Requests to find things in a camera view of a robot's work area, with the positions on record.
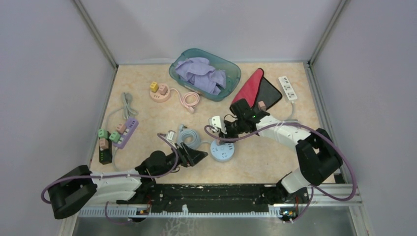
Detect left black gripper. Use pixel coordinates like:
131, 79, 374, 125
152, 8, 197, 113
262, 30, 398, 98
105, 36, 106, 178
156, 141, 208, 178

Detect blue round power socket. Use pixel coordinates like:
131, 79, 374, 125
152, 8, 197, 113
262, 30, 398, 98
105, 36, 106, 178
210, 141, 235, 162

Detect white power strip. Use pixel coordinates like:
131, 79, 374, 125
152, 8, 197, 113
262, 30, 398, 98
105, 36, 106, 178
278, 76, 298, 102

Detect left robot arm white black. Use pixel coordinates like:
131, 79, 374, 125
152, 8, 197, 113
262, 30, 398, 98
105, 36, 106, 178
41, 143, 208, 219

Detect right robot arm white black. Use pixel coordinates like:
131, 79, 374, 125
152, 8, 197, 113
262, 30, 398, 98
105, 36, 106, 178
209, 99, 343, 203

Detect pink round power socket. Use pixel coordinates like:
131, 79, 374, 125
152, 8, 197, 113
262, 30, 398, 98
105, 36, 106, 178
149, 82, 171, 103

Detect pink plug on purple strip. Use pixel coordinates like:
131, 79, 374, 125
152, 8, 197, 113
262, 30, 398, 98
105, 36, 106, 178
116, 123, 126, 134

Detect yellow plug adapter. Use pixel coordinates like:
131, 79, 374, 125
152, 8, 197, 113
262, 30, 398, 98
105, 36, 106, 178
149, 82, 159, 93

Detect green plug on purple strip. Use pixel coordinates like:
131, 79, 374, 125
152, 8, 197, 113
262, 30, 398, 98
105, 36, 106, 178
109, 131, 121, 143

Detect pink plug on black strip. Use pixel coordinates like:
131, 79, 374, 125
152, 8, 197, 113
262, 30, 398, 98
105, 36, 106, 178
98, 138, 109, 150

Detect green plug on black strip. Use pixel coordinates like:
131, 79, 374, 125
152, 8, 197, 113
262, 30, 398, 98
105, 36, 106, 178
98, 128, 109, 139

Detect red and grey cloth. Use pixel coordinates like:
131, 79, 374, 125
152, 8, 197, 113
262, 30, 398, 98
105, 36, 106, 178
232, 68, 283, 110

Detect teal plastic basin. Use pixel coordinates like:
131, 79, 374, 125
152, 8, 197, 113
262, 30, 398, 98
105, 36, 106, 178
169, 48, 241, 102

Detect purple power strip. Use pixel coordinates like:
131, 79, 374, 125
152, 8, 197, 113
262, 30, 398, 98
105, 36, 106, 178
112, 117, 139, 149

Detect purple cloth in basin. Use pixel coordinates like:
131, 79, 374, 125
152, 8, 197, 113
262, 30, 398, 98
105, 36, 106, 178
175, 57, 226, 95

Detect black power strip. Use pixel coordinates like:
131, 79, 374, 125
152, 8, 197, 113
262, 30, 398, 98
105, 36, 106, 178
98, 144, 113, 165

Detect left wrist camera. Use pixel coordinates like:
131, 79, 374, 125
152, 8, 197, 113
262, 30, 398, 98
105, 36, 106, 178
166, 130, 176, 143

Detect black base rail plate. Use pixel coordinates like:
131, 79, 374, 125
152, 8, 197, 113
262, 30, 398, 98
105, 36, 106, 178
116, 184, 296, 213

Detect pink coiled socket cable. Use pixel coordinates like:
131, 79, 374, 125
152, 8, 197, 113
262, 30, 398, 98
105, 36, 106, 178
169, 88, 201, 114

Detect grey coiled cable with plug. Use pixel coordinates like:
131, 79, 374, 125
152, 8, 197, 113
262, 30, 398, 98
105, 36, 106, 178
105, 92, 139, 129

